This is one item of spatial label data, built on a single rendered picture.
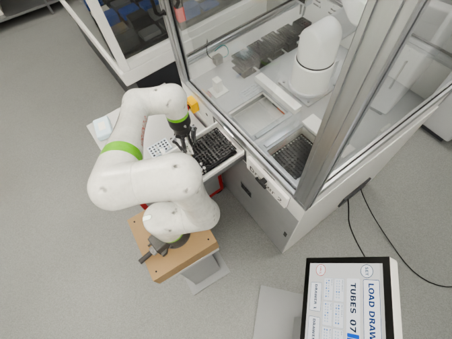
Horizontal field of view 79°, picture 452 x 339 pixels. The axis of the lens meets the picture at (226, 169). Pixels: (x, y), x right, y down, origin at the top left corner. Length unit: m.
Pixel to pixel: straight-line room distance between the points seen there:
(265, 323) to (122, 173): 1.57
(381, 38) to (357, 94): 0.13
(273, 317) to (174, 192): 1.51
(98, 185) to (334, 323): 0.81
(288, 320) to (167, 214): 1.26
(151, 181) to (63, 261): 1.91
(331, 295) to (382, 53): 0.76
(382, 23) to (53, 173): 2.73
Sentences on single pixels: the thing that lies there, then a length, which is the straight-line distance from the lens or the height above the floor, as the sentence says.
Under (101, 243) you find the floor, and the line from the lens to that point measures 2.40.
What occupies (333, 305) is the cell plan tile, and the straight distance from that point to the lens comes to 1.05.
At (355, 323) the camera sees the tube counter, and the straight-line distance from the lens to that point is 1.01.
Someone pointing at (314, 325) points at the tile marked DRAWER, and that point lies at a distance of 1.09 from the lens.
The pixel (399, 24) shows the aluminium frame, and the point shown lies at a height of 1.78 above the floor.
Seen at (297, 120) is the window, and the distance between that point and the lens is 0.89.
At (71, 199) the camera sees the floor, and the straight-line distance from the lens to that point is 2.69.
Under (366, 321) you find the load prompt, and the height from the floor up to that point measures 1.14.
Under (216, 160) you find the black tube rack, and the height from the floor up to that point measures 0.87.
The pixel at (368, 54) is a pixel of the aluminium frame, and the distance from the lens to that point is 0.61.
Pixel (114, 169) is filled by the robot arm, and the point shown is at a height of 1.52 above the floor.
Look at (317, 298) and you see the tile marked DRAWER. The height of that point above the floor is 1.01.
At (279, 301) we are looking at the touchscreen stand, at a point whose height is 0.04.
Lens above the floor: 2.07
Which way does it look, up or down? 61 degrees down
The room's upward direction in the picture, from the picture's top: 8 degrees counter-clockwise
